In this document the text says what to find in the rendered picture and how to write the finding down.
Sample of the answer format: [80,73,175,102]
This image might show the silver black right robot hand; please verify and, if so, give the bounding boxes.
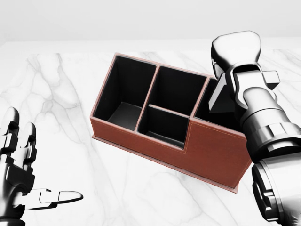
[211,30,281,110]

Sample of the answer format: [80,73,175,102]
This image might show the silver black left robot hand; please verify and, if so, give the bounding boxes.
[0,107,84,221]

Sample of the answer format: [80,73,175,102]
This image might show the red-brown desk caddy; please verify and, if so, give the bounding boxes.
[90,53,253,194]

